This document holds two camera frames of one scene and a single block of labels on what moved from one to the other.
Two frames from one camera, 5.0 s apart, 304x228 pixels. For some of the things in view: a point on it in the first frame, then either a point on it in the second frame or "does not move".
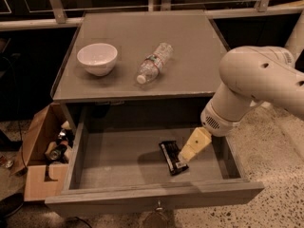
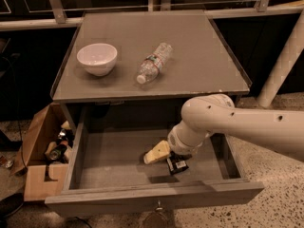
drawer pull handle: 159,208 does not move
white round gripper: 216,122 → 176,142
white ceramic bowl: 98,58 does not move
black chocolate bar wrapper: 170,150 does not move
